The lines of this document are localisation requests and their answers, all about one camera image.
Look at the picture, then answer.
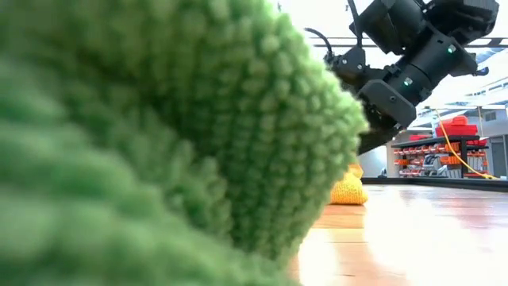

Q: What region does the orange microfiber towel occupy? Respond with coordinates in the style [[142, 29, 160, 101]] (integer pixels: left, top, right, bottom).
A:
[[329, 162, 369, 207]]

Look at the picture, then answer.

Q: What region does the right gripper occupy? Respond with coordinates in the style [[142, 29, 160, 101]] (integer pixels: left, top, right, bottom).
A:
[[325, 46, 436, 156]]

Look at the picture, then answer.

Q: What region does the red background object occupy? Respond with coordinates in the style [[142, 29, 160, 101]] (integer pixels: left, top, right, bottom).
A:
[[435, 114, 479, 138]]

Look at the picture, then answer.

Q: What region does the black aluminium table frame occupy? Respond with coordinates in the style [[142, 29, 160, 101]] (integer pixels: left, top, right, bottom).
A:
[[360, 176, 508, 194]]

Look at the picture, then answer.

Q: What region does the black shelf with orange bins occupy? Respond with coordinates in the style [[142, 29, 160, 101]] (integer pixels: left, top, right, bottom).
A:
[[391, 133, 490, 179]]

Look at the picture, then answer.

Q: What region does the grey cabinet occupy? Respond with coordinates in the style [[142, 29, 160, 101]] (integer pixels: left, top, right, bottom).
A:
[[490, 134, 508, 178]]

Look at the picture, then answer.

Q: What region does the green microfiber towel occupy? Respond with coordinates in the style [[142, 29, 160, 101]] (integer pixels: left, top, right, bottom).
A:
[[0, 0, 370, 286]]

